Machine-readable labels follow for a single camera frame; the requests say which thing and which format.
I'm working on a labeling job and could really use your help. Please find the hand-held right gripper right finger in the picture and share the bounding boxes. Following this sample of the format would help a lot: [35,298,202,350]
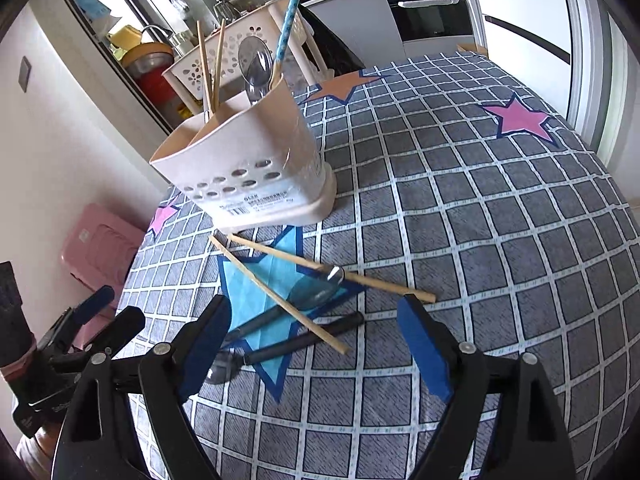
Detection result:
[396,295,577,480]

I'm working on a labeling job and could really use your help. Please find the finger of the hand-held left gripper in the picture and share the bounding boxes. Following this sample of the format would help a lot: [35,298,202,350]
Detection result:
[75,305,147,361]
[47,285,117,348]

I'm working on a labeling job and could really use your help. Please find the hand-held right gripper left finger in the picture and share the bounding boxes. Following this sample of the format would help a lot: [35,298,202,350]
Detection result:
[50,294,233,480]

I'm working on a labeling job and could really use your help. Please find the plain wooden chopstick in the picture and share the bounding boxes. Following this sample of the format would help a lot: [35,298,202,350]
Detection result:
[209,235,349,356]
[211,18,227,112]
[226,233,437,304]
[195,20,214,115]

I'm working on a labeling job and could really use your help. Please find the beige plastic utensil holder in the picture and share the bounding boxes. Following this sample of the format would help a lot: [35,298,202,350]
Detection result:
[149,76,339,229]

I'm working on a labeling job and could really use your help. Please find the blue patterned wooden chopstick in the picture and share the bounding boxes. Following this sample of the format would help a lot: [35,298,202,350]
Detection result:
[269,0,304,92]

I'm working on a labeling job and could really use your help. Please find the pink plastic stool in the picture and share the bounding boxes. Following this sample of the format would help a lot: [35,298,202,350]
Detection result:
[60,203,147,318]

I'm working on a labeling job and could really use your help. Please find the checkered star print tablecloth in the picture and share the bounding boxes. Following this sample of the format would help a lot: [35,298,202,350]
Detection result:
[115,51,640,480]

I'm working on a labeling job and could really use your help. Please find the red plastic container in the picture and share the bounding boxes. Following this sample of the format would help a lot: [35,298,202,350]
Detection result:
[136,66,177,112]

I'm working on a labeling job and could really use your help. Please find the orange plastic basin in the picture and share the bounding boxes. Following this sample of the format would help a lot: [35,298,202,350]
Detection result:
[119,41,174,70]

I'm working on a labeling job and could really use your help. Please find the yellow plastic container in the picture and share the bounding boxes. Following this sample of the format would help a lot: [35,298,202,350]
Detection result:
[108,24,145,52]

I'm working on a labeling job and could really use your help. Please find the chrome kitchen faucet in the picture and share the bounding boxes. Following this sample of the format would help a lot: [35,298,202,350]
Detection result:
[141,24,174,45]

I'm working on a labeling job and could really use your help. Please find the beige perforated basket rack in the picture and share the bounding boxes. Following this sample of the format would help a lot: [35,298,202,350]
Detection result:
[161,0,332,117]

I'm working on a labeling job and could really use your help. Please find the glass jug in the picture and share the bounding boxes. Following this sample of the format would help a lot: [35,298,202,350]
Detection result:
[214,0,242,22]

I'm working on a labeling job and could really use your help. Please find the white kitchen counter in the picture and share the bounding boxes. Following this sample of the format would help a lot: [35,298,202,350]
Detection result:
[299,0,402,73]

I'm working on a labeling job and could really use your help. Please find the black built-in oven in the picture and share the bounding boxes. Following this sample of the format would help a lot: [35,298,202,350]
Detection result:
[382,0,475,45]

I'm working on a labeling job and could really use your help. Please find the white refrigerator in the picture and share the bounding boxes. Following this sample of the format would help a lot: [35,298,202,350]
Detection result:
[469,0,574,67]

